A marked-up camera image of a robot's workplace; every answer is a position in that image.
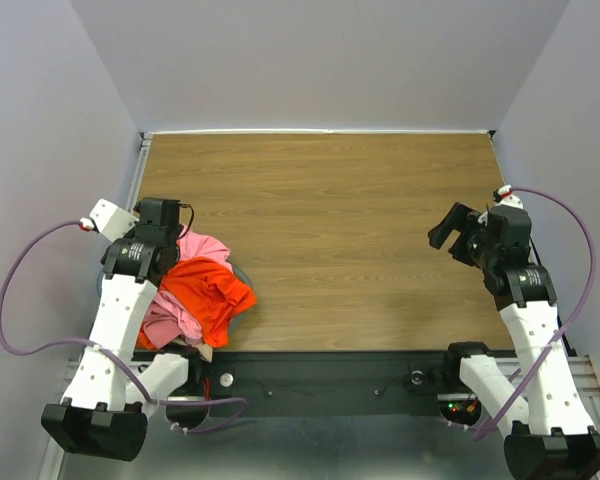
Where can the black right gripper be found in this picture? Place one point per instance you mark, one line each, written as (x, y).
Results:
(464, 240)

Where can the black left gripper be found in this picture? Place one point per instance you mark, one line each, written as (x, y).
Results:
(139, 208)

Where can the orange t shirt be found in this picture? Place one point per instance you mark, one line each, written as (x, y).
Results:
(205, 300)

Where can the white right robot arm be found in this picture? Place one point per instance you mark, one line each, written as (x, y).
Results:
(547, 432)

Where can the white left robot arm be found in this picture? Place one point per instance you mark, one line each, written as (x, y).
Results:
(104, 411)

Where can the pink t shirt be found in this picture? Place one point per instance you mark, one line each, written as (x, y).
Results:
(196, 299)

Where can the clear plastic basket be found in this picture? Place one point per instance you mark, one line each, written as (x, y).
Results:
(240, 295)

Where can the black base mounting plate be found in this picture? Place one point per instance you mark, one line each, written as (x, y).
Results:
(327, 383)

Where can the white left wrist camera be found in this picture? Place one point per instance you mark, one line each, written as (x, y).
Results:
(108, 220)

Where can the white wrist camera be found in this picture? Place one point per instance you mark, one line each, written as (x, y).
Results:
(108, 220)
(504, 196)

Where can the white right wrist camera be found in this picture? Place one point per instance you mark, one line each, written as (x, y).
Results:
(504, 196)

